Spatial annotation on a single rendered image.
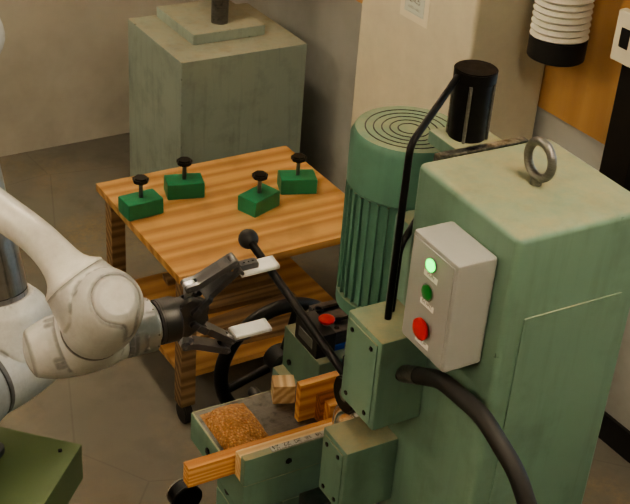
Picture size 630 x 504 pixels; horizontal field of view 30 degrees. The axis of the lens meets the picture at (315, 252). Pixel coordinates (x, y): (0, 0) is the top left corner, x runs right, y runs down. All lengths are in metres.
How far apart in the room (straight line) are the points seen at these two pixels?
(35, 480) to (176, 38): 2.21
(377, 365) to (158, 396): 2.02
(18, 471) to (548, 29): 1.72
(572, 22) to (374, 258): 1.47
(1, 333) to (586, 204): 1.14
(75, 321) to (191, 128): 2.42
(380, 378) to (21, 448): 0.94
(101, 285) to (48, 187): 3.02
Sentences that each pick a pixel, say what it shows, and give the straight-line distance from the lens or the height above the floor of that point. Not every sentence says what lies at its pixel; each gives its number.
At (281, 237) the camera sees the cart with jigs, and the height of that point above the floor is 0.53.
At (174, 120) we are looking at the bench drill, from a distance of 4.12.
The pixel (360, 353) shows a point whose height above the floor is 1.26.
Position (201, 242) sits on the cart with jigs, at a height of 0.53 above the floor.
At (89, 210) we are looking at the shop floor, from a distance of 4.54.
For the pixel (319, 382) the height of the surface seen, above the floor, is 0.98.
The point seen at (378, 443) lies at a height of 1.08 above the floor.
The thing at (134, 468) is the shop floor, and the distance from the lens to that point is 3.36.
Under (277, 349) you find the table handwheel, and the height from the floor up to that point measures 0.84.
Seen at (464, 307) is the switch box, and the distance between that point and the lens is 1.49.
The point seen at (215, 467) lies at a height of 0.93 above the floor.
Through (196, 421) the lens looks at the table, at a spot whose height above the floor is 0.90.
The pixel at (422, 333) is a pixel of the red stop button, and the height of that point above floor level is 1.36.
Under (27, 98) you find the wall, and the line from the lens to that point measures 4.89.
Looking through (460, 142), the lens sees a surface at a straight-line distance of 1.66.
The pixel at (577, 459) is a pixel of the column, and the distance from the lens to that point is 1.77.
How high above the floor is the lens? 2.22
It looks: 31 degrees down
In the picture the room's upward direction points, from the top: 5 degrees clockwise
